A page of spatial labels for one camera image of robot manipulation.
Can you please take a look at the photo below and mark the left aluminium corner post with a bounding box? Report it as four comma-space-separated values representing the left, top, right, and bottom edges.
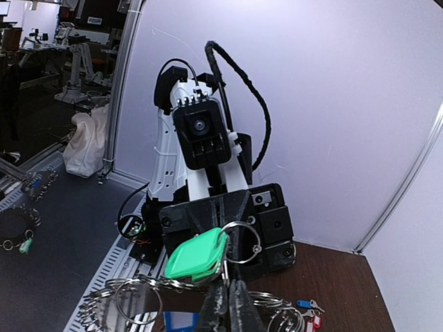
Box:
352, 104, 442, 255

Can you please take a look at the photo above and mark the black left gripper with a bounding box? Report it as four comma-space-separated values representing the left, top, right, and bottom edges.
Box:
159, 183, 296, 281

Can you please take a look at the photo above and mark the key with red tag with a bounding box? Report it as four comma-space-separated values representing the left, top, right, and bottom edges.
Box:
302, 309, 322, 332

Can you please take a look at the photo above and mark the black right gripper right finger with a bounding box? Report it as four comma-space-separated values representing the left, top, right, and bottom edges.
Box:
228, 279, 265, 332

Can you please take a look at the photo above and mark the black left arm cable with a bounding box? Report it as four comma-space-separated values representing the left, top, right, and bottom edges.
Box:
204, 40, 273, 172

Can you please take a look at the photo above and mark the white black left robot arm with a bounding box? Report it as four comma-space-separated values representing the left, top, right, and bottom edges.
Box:
146, 58, 296, 280

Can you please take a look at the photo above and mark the large ring of keyrings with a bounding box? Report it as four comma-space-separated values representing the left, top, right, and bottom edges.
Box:
78, 221, 307, 332

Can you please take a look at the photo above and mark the spare keyring bundle on floor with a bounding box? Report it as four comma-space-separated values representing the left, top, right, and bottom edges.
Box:
1, 169, 58, 255

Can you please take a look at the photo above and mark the white bag in background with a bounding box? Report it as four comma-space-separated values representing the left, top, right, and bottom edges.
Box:
63, 104, 109, 178

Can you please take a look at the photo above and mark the aluminium front rail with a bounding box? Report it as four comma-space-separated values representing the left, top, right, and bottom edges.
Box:
62, 200, 167, 332

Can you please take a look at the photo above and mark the key with blue tag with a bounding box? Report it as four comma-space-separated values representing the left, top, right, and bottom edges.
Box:
296, 299, 325, 313

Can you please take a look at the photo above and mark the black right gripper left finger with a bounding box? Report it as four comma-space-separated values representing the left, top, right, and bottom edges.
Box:
197, 282, 230, 332

